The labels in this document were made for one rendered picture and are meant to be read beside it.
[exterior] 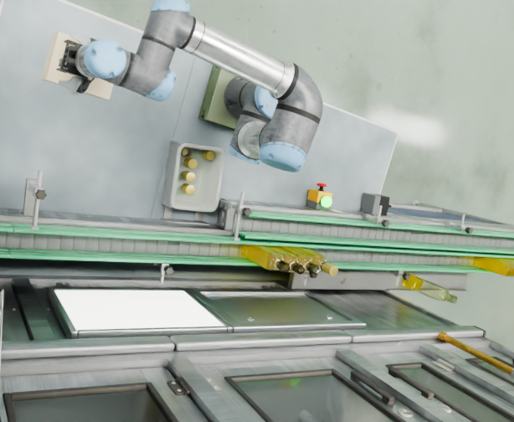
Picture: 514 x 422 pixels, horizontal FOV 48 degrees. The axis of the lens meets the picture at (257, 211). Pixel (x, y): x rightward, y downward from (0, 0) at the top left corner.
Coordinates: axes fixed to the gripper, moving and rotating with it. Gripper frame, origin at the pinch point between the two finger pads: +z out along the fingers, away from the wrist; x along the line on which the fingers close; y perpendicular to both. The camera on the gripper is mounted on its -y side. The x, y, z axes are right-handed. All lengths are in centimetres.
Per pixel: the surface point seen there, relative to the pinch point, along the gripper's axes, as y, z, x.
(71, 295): -14, 6, 61
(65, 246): -13, 23, 51
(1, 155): 9.6, 35.4, 29.7
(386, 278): -143, 24, 40
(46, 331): -5, -14, 65
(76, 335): -10, -21, 62
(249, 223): -72, 23, 31
